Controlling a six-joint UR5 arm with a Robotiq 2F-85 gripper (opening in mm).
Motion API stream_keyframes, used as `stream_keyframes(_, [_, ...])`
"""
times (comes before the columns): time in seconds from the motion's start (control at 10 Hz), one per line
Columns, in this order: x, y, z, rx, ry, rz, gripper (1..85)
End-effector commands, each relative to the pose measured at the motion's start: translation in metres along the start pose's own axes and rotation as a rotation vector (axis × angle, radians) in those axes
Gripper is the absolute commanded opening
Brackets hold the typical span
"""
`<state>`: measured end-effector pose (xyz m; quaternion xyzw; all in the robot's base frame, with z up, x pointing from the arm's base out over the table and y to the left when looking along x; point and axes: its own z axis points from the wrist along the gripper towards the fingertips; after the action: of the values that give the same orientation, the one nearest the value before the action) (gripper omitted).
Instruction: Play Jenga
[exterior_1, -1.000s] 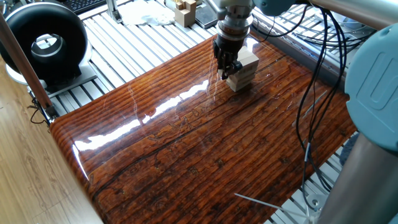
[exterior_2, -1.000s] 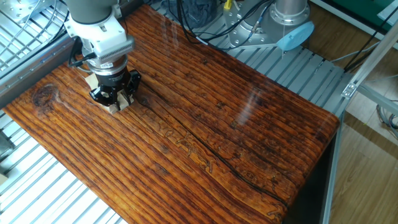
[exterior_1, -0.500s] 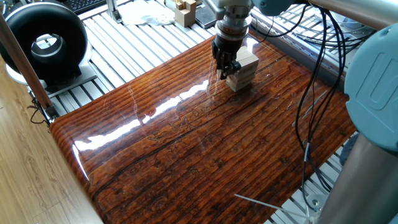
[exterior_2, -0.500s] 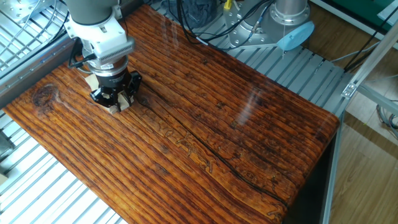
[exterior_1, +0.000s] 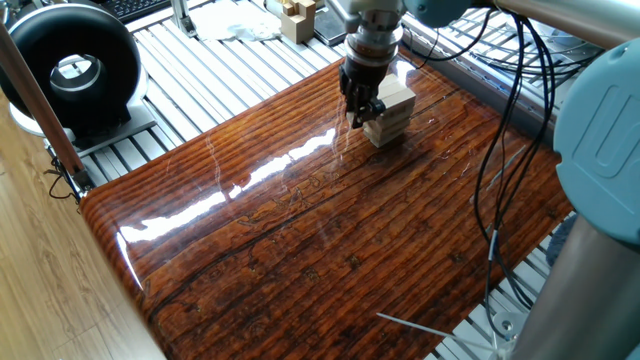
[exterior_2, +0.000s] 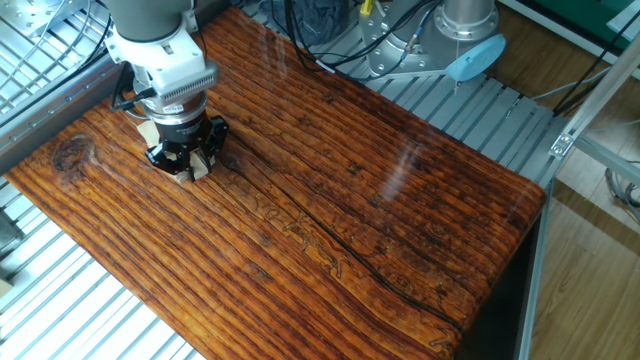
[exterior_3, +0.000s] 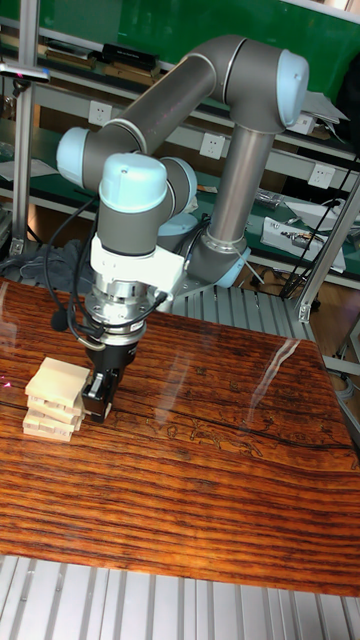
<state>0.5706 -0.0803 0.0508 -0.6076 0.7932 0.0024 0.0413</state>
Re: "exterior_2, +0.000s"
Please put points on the protruding wooden jenga block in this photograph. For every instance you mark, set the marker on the protruding wooden jenga block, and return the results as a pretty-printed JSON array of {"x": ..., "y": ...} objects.
[{"x": 199, "y": 167}]

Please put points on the yellow plastic clip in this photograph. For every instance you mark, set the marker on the yellow plastic clip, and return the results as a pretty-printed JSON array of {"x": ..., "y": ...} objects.
[{"x": 366, "y": 6}]

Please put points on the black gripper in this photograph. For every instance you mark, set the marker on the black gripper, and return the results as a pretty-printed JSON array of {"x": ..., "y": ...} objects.
[{"x": 182, "y": 134}]

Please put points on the wooden jenga block tower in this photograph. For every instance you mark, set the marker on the wooden jenga block tower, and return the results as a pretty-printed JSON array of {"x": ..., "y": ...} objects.
[{"x": 148, "y": 132}]

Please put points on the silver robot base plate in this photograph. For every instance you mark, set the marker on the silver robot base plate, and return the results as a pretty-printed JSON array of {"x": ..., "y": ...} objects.
[{"x": 380, "y": 55}]

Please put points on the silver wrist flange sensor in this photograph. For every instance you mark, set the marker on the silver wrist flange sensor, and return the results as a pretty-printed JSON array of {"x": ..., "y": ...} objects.
[{"x": 175, "y": 114}]

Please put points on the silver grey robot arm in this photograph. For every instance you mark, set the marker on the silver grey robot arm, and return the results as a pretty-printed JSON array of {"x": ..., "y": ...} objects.
[{"x": 147, "y": 17}]

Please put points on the green panel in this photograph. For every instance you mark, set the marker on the green panel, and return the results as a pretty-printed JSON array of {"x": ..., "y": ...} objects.
[{"x": 575, "y": 15}]

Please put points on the silver corner bracket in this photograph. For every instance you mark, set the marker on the silver corner bracket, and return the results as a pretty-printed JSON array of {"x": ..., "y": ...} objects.
[{"x": 561, "y": 145}]

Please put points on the silver perforated plate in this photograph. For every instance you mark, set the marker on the silver perforated plate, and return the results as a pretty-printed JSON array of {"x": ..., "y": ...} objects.
[{"x": 35, "y": 15}]

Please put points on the grey table frame rail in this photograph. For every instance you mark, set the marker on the grey table frame rail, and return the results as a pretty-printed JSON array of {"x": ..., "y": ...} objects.
[{"x": 532, "y": 300}]

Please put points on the aluminium frame crossbar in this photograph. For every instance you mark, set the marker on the aluminium frame crossbar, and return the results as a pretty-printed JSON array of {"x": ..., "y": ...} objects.
[{"x": 610, "y": 160}]

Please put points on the aluminium frame post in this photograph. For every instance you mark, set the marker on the aluminium frame post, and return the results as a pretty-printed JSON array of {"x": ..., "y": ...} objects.
[{"x": 605, "y": 85}]

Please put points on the grey aluminium beam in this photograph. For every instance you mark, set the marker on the grey aluminium beam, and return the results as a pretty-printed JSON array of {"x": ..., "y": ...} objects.
[{"x": 55, "y": 115}]

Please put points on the white zip tie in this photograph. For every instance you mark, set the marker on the white zip tie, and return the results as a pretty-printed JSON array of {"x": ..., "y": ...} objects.
[{"x": 457, "y": 75}]

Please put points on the dark grey cloth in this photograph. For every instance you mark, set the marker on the dark grey cloth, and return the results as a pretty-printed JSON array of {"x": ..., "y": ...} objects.
[{"x": 320, "y": 20}]

